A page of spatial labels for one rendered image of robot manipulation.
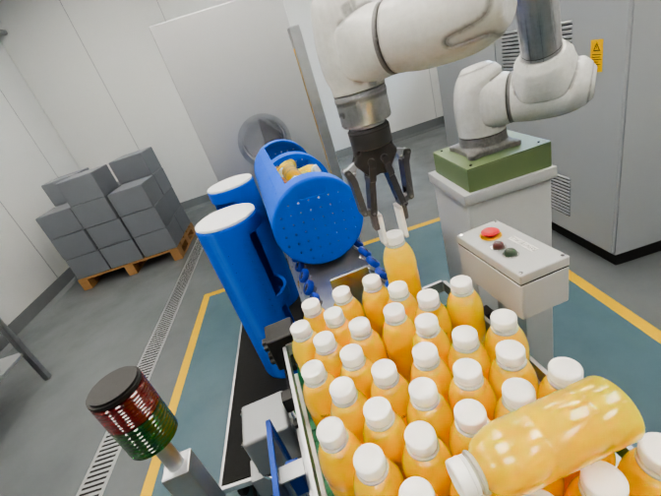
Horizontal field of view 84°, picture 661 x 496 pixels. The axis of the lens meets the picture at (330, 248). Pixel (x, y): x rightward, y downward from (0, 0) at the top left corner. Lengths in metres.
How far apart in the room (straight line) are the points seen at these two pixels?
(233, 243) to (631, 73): 1.94
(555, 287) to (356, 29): 0.55
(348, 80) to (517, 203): 0.92
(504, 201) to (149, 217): 3.76
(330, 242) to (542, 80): 0.74
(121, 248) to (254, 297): 3.14
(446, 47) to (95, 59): 6.10
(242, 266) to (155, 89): 4.85
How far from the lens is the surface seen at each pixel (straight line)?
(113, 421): 0.52
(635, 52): 2.28
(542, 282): 0.75
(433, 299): 0.70
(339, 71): 0.63
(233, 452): 1.90
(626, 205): 2.53
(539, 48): 1.23
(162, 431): 0.54
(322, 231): 1.13
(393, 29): 0.58
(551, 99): 1.29
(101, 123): 6.57
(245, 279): 1.67
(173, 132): 6.27
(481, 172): 1.30
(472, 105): 1.33
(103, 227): 4.68
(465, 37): 0.56
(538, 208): 1.46
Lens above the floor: 1.52
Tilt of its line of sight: 27 degrees down
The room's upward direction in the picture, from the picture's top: 18 degrees counter-clockwise
